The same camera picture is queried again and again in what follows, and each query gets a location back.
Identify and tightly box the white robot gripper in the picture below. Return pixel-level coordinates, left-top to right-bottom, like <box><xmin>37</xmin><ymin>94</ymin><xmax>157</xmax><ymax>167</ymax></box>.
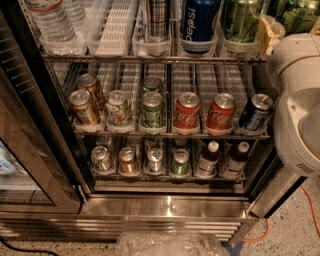
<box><xmin>257</xmin><ymin>14</ymin><xmax>320</xmax><ymax>104</ymax></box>

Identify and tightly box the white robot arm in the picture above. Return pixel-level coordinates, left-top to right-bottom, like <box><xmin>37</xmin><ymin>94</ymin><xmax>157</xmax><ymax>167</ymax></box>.
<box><xmin>257</xmin><ymin>15</ymin><xmax>320</xmax><ymax>177</ymax></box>

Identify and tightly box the green can top shelf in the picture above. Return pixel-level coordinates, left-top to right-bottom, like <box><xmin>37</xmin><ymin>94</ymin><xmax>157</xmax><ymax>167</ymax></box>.
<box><xmin>220</xmin><ymin>0</ymin><xmax>263</xmax><ymax>54</ymax></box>

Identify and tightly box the green can shelf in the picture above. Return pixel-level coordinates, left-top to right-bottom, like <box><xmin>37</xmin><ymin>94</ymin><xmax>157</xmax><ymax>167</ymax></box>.
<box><xmin>140</xmin><ymin>91</ymin><xmax>163</xmax><ymax>129</ymax></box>
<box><xmin>170</xmin><ymin>149</ymin><xmax>189</xmax><ymax>176</ymax></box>
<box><xmin>220</xmin><ymin>0</ymin><xmax>263</xmax><ymax>54</ymax></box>

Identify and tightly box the blue can middle shelf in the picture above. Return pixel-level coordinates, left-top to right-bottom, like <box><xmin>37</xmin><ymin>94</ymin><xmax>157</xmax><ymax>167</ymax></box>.
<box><xmin>238</xmin><ymin>94</ymin><xmax>274</xmax><ymax>131</ymax></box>

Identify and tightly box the blue pepsi can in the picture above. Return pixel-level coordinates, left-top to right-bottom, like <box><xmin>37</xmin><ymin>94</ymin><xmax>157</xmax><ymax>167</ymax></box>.
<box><xmin>180</xmin><ymin>0</ymin><xmax>221</xmax><ymax>54</ymax></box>

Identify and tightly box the red coca-cola can right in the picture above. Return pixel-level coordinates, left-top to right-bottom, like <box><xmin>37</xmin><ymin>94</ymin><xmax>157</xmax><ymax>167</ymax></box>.
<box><xmin>207</xmin><ymin>93</ymin><xmax>236</xmax><ymax>130</ymax></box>

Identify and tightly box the red coca-cola can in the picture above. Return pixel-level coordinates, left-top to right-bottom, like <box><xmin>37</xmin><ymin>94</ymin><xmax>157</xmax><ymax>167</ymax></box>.
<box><xmin>207</xmin><ymin>93</ymin><xmax>236</xmax><ymax>130</ymax></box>
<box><xmin>174</xmin><ymin>92</ymin><xmax>200</xmax><ymax>129</ymax></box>

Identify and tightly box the plaid patterned can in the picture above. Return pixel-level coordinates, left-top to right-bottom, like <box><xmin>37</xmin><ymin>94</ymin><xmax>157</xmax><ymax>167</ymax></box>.
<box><xmin>146</xmin><ymin>0</ymin><xmax>170</xmax><ymax>43</ymax></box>

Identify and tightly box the red coca-cola can left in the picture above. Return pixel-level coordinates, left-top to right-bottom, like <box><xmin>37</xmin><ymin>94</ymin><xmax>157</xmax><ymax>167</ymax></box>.
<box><xmin>174</xmin><ymin>92</ymin><xmax>200</xmax><ymax>129</ymax></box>

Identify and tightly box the green can middle shelf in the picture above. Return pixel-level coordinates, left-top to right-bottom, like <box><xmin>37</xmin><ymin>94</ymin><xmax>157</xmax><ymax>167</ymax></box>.
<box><xmin>140</xmin><ymin>91</ymin><xmax>163</xmax><ymax>129</ymax></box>

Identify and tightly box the green can bottom shelf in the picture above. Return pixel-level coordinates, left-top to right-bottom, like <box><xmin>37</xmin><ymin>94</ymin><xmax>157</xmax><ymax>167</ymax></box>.
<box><xmin>170</xmin><ymin>149</ymin><xmax>189</xmax><ymax>176</ymax></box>

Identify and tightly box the silver can bottom shelf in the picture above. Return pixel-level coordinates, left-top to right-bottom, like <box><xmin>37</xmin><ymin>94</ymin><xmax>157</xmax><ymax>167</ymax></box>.
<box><xmin>147</xmin><ymin>148</ymin><xmax>163</xmax><ymax>173</ymax></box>

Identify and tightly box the white green soda can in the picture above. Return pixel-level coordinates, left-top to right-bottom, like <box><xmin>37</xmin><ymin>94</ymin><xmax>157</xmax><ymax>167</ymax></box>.
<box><xmin>106</xmin><ymin>90</ymin><xmax>133</xmax><ymax>127</ymax></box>

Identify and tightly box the stainless steel fridge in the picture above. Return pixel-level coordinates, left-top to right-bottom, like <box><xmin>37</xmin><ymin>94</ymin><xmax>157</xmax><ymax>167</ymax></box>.
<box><xmin>0</xmin><ymin>0</ymin><xmax>320</xmax><ymax>248</ymax></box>

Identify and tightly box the gold can rear left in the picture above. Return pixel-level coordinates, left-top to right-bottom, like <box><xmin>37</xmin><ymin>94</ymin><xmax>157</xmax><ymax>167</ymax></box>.
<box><xmin>76</xmin><ymin>73</ymin><xmax>105</xmax><ymax>114</ymax></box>

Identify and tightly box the gold can bottom shelf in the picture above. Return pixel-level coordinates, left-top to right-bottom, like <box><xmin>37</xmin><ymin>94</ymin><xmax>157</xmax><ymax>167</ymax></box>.
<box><xmin>119</xmin><ymin>147</ymin><xmax>137</xmax><ymax>175</ymax></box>

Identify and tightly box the gold can front left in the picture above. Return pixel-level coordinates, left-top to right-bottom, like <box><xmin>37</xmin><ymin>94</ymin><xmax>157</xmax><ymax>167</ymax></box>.
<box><xmin>69</xmin><ymin>89</ymin><xmax>99</xmax><ymax>125</ymax></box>

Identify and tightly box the silver green can bottom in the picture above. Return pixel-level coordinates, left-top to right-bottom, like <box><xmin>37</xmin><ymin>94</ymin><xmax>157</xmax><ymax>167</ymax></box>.
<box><xmin>91</xmin><ymin>146</ymin><xmax>113</xmax><ymax>172</ymax></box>

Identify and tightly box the glass fridge door left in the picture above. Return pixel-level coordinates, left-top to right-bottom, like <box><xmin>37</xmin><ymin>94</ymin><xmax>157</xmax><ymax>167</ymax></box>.
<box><xmin>0</xmin><ymin>3</ymin><xmax>83</xmax><ymax>213</ymax></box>

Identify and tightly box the brown bottle right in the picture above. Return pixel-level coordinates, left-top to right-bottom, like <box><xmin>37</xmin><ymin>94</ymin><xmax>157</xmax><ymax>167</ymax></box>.
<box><xmin>221</xmin><ymin>141</ymin><xmax>250</xmax><ymax>179</ymax></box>

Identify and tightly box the brown bottle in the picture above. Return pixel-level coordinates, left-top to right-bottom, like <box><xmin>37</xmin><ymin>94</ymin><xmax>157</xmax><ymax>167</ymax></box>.
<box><xmin>195</xmin><ymin>141</ymin><xmax>220</xmax><ymax>178</ymax></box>
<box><xmin>221</xmin><ymin>141</ymin><xmax>250</xmax><ymax>179</ymax></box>

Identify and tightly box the brown bottle left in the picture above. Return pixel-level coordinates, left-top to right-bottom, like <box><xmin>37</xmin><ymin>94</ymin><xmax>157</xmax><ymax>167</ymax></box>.
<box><xmin>195</xmin><ymin>141</ymin><xmax>220</xmax><ymax>178</ymax></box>

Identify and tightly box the clear water bottle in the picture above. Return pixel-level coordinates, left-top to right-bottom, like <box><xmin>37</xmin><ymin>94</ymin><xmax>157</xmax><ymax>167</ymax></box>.
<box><xmin>24</xmin><ymin>0</ymin><xmax>76</xmax><ymax>42</ymax></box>

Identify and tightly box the clear plastic bag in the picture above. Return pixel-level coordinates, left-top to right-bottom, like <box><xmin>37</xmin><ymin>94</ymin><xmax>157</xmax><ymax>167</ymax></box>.
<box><xmin>115</xmin><ymin>233</ymin><xmax>230</xmax><ymax>256</ymax></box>

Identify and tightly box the orange cable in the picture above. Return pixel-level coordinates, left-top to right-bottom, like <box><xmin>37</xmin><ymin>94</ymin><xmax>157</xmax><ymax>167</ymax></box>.
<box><xmin>241</xmin><ymin>185</ymin><xmax>320</xmax><ymax>244</ymax></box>

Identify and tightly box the black cable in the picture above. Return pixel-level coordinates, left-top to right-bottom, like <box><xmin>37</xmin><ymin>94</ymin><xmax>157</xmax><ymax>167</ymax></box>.
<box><xmin>0</xmin><ymin>236</ymin><xmax>61</xmax><ymax>256</ymax></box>

